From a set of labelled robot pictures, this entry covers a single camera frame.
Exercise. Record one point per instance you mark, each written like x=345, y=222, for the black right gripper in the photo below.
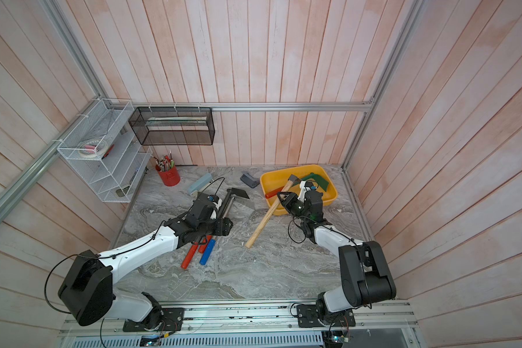
x=290, y=201

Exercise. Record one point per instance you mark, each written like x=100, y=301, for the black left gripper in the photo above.
x=222, y=226

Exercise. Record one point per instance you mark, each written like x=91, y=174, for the wooden handle hoe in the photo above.
x=269, y=214

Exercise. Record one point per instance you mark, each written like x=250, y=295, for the green hoe red grip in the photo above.
x=322, y=182

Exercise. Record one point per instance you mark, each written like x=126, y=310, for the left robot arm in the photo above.
x=88, y=291

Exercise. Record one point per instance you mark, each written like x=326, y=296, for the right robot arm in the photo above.
x=365, y=275

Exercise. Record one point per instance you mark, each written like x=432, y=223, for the yellow plastic storage box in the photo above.
x=272, y=180

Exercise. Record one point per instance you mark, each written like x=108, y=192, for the speckled hoe outer red grip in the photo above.
x=190, y=255

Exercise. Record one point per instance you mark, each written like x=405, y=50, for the speckled hoe red grip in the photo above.
x=190, y=255
x=239, y=192

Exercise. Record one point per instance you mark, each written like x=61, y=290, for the speckled hoe inner red grip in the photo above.
x=239, y=192

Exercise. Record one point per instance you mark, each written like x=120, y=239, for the light blue stapler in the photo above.
x=200, y=184

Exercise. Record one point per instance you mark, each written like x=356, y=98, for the red metal pencil cup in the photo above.
x=170, y=177

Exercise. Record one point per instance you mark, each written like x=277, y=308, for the tape roll on shelf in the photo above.
x=93, y=148

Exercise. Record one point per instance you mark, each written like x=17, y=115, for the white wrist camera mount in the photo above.
x=305, y=187

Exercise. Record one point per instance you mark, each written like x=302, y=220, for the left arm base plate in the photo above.
x=167, y=319

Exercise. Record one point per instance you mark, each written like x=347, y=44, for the black wire mesh basket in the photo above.
x=169, y=126

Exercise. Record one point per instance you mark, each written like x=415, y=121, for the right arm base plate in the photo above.
x=316, y=316

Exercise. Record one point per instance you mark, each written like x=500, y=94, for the white wire mesh shelf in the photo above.
x=115, y=177

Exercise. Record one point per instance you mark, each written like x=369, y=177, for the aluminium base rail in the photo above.
x=248, y=316

